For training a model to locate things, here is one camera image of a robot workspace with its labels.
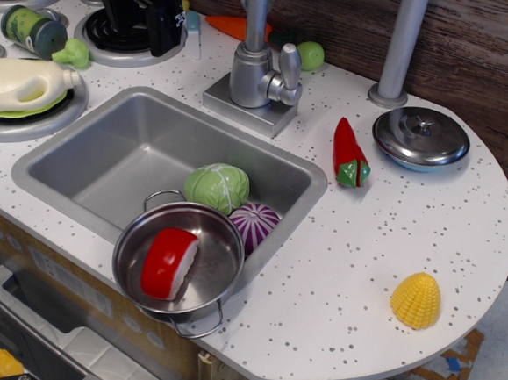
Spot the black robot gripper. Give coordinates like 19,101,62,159
103,0,182,57

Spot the small stainless steel pan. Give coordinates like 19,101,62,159
112,191,245,340

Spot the blue and white toy knife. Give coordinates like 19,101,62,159
185,10,201,61

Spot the back right stove burner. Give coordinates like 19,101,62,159
74,8,187,68

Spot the orange toy carrot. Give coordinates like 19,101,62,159
205,15,296,48

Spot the green toy broccoli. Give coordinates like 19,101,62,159
52,39,89,68

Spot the silver toy faucet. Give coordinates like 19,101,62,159
203,0,303,138

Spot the green toy spice can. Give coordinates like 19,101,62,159
0,5,68,61

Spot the grey toy sink basin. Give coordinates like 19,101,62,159
11,87,327,290

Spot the green toy apple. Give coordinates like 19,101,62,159
297,41,325,71

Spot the white toy detergent bottle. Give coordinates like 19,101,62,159
0,58,82,112

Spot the green toy cabbage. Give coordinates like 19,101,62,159
183,162,250,215

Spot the light green toy plate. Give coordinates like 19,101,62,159
0,90,74,119

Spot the front stove burner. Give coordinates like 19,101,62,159
0,82,89,143

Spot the purple toy onion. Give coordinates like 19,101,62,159
229,203,281,256

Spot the red toy chili pepper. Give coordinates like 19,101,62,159
333,117,371,188

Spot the grey vertical support pole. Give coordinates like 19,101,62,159
368,0,429,109

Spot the stainless steel pot lid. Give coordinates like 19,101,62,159
372,106,470,172

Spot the yellow toy corn piece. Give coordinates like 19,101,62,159
390,272,441,330

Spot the toy oven door handle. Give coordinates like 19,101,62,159
0,265,182,380

